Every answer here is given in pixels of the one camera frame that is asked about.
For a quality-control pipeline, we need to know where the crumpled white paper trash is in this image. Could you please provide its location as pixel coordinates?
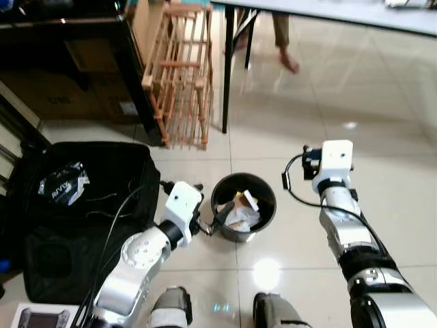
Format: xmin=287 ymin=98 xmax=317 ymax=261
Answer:
xmin=224 ymin=191 xmax=262 ymax=231

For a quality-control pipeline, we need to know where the round black rubbish bin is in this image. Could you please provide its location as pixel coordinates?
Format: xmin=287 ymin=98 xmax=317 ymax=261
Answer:
xmin=210 ymin=173 xmax=277 ymax=243

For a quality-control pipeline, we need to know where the robot left leg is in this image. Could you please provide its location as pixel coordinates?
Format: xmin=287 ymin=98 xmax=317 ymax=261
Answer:
xmin=147 ymin=287 xmax=194 ymax=328

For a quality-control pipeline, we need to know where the robot leg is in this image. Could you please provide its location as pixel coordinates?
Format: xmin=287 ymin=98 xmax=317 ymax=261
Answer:
xmin=253 ymin=292 xmax=312 ymax=328
xmin=147 ymin=287 xmax=194 ymax=328

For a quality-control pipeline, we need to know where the black fabric bag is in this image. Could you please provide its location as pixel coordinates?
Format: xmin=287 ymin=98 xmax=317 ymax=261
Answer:
xmin=0 ymin=141 xmax=163 ymax=305

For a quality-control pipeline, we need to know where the robot right leg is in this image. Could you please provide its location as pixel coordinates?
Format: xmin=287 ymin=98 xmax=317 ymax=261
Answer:
xmin=253 ymin=292 xmax=312 ymax=328

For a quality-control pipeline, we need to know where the wooden slatted rack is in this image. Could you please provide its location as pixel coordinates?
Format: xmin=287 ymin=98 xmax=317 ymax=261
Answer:
xmin=141 ymin=3 xmax=214 ymax=150

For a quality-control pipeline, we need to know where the clear printed plastic packet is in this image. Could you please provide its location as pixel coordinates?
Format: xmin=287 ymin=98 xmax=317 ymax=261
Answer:
xmin=39 ymin=163 xmax=90 ymax=206

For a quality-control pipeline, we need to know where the person's bare foot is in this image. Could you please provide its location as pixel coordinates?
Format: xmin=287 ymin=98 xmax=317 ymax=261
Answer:
xmin=272 ymin=12 xmax=301 ymax=74
xmin=234 ymin=27 xmax=251 ymax=53

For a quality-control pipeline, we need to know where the tall light cardboard box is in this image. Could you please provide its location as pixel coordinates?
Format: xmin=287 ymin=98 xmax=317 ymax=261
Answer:
xmin=126 ymin=0 xmax=168 ymax=72

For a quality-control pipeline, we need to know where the brown cardboard box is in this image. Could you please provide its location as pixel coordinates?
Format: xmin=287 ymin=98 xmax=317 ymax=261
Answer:
xmin=0 ymin=67 xmax=139 ymax=125

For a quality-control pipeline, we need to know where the white box with device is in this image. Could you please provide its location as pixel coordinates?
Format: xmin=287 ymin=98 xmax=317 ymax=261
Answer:
xmin=12 ymin=303 xmax=81 ymax=328

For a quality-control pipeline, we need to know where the black desk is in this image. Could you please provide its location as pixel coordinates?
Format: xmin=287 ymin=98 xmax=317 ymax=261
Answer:
xmin=0 ymin=0 xmax=165 ymax=148

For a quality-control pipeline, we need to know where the grey table with black legs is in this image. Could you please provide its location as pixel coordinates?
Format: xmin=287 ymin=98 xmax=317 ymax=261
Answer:
xmin=212 ymin=0 xmax=437 ymax=135

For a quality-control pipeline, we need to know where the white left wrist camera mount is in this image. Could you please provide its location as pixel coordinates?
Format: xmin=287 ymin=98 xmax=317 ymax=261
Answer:
xmin=160 ymin=181 xmax=204 ymax=237

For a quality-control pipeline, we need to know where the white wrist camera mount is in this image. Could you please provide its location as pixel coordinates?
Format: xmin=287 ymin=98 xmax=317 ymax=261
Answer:
xmin=160 ymin=181 xmax=204 ymax=237
xmin=302 ymin=140 xmax=354 ymax=197

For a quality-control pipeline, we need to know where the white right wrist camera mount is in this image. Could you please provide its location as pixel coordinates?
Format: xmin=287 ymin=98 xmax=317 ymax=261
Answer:
xmin=302 ymin=140 xmax=354 ymax=197

